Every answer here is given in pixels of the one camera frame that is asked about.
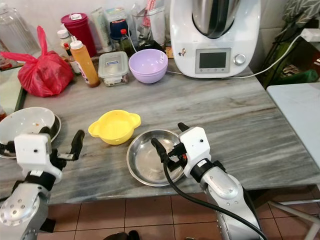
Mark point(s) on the clear plastic jug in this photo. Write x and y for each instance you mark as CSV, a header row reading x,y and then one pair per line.
x,y
12,30

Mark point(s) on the stainless steel plate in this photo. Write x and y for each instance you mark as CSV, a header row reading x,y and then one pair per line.
x,y
147,162

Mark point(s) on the dark bottle red cap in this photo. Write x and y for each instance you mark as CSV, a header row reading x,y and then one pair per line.
x,y
126,44

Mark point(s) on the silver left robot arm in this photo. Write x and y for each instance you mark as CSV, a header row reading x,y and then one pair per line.
x,y
25,210

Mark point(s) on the white bowl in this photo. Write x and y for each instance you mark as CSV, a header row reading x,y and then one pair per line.
x,y
25,122

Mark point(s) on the white capped bottle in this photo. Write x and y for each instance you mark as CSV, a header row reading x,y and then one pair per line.
x,y
63,37

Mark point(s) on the dark metal plate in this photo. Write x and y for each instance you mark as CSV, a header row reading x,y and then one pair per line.
x,y
57,127

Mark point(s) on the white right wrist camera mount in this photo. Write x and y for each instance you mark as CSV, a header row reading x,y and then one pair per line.
x,y
195,146

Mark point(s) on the white power adapter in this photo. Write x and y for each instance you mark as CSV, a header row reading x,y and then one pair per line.
x,y
311,34

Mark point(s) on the red plastic bag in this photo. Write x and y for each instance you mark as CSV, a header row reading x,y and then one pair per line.
x,y
45,75

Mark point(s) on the orange sauce squeeze bottle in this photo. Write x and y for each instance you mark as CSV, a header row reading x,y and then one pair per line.
x,y
86,65

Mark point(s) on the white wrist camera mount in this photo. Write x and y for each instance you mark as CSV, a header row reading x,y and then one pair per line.
x,y
195,146
32,152

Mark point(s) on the purple plastic bowl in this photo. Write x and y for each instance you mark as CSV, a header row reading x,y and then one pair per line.
x,y
148,67

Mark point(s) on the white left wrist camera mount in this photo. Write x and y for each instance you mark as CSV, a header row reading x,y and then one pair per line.
x,y
32,152

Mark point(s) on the white tray black frame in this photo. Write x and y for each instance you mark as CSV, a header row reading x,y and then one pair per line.
x,y
10,90

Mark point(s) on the clear plastic bag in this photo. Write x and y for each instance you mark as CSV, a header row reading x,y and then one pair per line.
x,y
150,22

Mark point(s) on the black robot left foot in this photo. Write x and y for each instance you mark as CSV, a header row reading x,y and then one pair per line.
x,y
120,236

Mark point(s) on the red canister white lid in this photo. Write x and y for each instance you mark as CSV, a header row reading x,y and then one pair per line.
x,y
78,30

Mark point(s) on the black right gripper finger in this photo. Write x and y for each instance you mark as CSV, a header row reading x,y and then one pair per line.
x,y
183,127
161,150

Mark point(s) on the white food processor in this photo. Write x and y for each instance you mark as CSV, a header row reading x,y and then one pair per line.
x,y
215,35

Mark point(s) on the clear lidded food container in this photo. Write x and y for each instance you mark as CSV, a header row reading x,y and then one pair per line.
x,y
113,67

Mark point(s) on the pale green packet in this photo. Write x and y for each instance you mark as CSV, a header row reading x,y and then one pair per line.
x,y
101,30

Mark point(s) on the black rack with green items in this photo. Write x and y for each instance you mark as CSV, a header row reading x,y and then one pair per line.
x,y
290,60

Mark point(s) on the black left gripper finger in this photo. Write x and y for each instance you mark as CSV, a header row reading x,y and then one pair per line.
x,y
78,142
46,131

